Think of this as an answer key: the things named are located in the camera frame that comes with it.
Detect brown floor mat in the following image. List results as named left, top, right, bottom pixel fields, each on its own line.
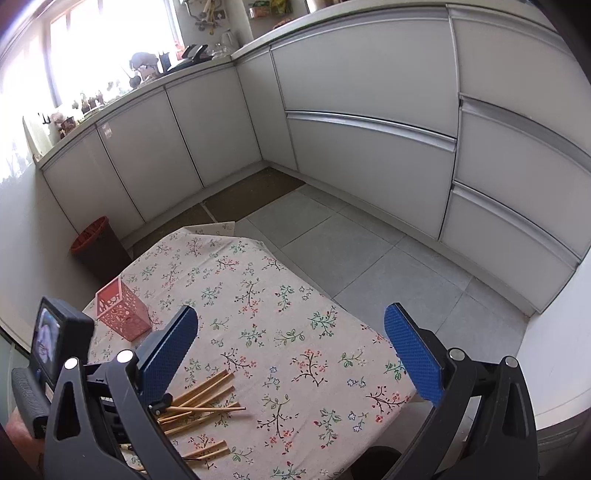
left=201, top=166, right=306, bottom=228
left=124, top=203, right=214, bottom=252

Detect person's left hand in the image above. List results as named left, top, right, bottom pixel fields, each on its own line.
left=0, top=408, right=46, bottom=480

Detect grey animal figurine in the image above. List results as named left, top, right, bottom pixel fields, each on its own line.
left=128, top=51, right=161, bottom=80

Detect narrow white cabinet door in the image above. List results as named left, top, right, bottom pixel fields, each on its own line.
left=235, top=50, right=299, bottom=172

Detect wide white cabinet drawer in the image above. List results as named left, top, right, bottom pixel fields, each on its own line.
left=269, top=6, right=461, bottom=138
left=285, top=112, right=459, bottom=241

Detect bright window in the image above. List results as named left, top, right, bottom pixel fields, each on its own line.
left=0, top=0, right=182, bottom=123

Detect brown bin with orange rim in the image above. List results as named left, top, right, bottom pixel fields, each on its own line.
left=70, top=216, right=133, bottom=283

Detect pile of wooden chopsticks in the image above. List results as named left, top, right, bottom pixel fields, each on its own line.
left=117, top=368, right=246, bottom=472

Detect pink perforated utensil holder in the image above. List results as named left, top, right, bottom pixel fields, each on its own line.
left=96, top=277, right=153, bottom=342

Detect hanging kitchen tools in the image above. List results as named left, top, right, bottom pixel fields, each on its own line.
left=181, top=0, right=228, bottom=34

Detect white kitchen countertop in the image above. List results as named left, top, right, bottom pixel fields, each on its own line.
left=33, top=0, right=573, bottom=169

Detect floral tablecloth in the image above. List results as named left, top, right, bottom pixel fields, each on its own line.
left=83, top=226, right=415, bottom=480

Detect black stool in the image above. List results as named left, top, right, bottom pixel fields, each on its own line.
left=364, top=445, right=403, bottom=480

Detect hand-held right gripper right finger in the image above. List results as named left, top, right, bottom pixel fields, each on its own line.
left=383, top=302, right=539, bottom=480

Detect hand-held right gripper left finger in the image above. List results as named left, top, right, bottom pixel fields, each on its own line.
left=44, top=305, right=199, bottom=480

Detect glass kettle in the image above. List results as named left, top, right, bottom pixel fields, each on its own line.
left=214, top=30, right=239, bottom=57

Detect black countertop appliance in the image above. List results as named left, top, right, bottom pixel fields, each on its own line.
left=166, top=43, right=214, bottom=73

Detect row of small potted plants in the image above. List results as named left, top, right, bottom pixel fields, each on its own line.
left=68, top=80, right=122, bottom=112

